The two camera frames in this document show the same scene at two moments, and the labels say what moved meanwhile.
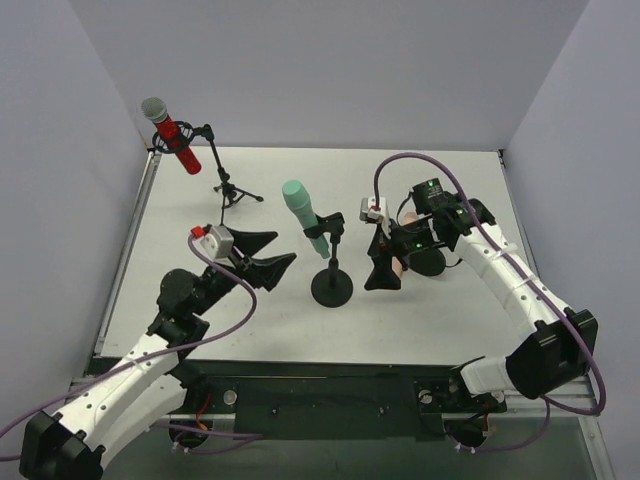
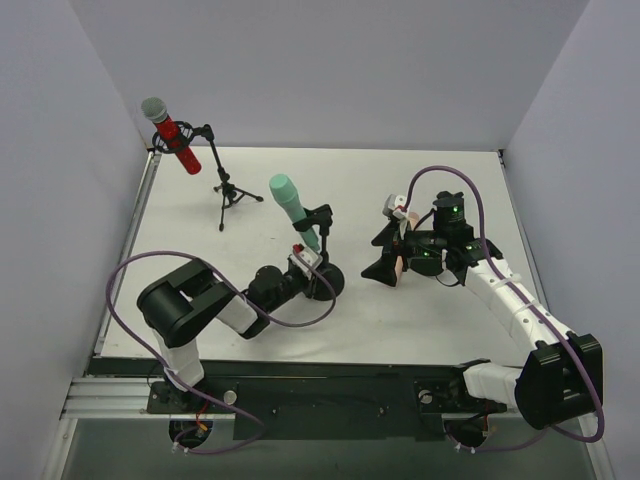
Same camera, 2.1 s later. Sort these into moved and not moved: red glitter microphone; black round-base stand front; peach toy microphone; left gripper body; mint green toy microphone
Moved: mint green toy microphone; left gripper body
Not moved: red glitter microphone; peach toy microphone; black round-base stand front
